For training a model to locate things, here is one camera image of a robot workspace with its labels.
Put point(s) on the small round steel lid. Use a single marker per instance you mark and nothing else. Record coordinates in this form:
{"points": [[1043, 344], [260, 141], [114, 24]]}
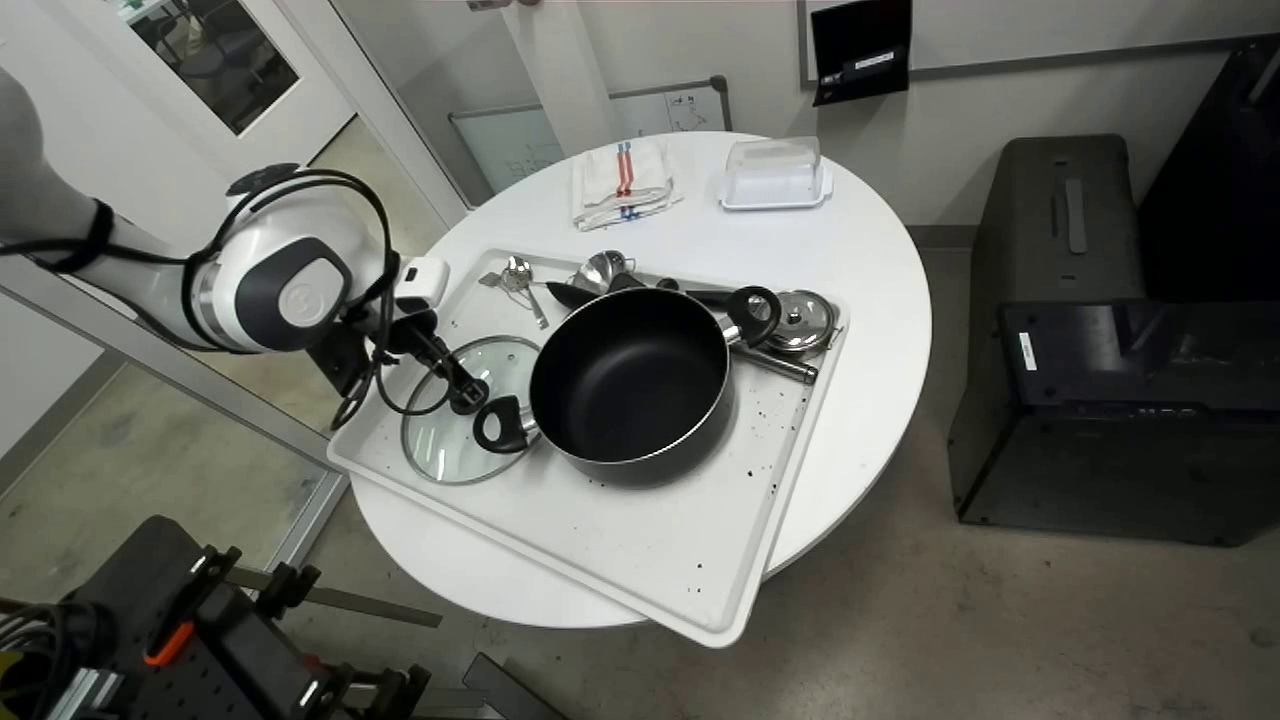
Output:
{"points": [[803, 321]]}

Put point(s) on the steel spoon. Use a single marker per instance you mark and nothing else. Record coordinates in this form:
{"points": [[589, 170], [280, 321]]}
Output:
{"points": [[516, 275]]}

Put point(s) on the white plastic tray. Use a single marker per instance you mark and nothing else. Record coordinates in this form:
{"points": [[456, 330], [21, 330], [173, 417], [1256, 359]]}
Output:
{"points": [[643, 545]]}

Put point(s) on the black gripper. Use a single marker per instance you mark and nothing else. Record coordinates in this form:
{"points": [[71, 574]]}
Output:
{"points": [[422, 332]]}

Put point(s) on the black marker holder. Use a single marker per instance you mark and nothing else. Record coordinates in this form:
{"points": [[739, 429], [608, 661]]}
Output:
{"points": [[862, 46]]}

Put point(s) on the white door with window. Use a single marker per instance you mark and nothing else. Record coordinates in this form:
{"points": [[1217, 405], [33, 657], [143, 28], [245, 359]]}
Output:
{"points": [[300, 121]]}

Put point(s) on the wall whiteboard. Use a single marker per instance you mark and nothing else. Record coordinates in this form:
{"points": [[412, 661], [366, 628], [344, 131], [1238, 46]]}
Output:
{"points": [[1065, 24]]}

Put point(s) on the black equipment with orange grip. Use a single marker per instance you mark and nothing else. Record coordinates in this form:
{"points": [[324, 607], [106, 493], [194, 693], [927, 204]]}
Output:
{"points": [[147, 625]]}

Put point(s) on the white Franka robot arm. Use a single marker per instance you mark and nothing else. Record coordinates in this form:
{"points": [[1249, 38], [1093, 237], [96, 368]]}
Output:
{"points": [[227, 286]]}

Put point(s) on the aluminium frame bar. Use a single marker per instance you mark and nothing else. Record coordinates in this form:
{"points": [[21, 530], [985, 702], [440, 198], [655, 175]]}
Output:
{"points": [[252, 409]]}

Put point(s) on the steel ladle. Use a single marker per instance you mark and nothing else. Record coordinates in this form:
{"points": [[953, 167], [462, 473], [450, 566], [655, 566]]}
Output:
{"points": [[604, 268]]}

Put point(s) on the glass panel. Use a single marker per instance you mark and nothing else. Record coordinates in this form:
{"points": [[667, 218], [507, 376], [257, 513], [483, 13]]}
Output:
{"points": [[507, 147]]}

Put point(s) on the dark kitchen utensil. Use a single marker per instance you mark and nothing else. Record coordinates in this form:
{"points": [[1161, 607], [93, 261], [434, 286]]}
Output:
{"points": [[564, 292]]}

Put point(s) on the large black case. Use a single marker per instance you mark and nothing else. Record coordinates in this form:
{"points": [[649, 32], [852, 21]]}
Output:
{"points": [[1093, 402]]}

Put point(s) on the tall black case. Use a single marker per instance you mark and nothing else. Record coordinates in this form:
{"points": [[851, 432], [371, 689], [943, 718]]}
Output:
{"points": [[1221, 175]]}

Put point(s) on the small leaning whiteboard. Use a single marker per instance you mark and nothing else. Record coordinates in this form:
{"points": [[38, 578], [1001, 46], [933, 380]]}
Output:
{"points": [[672, 106]]}

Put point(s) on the black cooking pot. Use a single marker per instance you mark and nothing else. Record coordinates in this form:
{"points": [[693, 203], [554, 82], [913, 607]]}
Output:
{"points": [[625, 380]]}

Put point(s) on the glass lid with black knob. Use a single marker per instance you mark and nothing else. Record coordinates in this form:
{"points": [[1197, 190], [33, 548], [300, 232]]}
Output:
{"points": [[440, 448]]}

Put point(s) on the clear plastic container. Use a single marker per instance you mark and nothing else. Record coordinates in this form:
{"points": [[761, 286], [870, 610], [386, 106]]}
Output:
{"points": [[774, 181]]}

